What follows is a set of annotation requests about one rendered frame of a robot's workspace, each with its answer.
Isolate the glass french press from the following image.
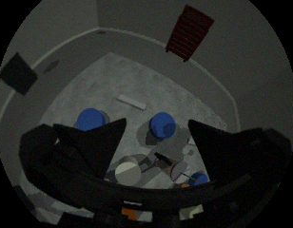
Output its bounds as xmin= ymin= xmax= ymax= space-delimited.
xmin=154 ymin=152 xmax=200 ymax=183

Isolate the olive green block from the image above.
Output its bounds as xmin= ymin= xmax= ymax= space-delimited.
xmin=180 ymin=206 xmax=199 ymax=219

